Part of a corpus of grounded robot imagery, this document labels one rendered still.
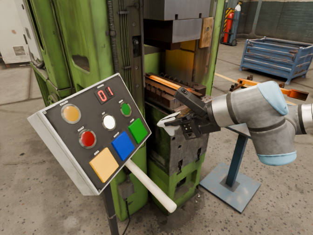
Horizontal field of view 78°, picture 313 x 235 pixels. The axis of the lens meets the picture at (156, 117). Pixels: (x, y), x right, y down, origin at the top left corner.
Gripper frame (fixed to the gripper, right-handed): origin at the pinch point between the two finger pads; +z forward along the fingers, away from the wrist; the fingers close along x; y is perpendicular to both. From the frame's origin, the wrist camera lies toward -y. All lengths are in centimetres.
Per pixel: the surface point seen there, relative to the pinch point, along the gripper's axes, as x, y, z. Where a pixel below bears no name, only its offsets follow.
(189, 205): 48, 95, 48
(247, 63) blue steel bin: 451, 86, 27
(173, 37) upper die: 35.4, -24.6, -2.7
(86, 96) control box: -12.4, -19.3, 11.0
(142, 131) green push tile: 0.9, 2.3, 10.3
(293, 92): 77, 33, -40
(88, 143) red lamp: -21.1, -7.3, 10.6
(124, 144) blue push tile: -10.2, 0.5, 10.3
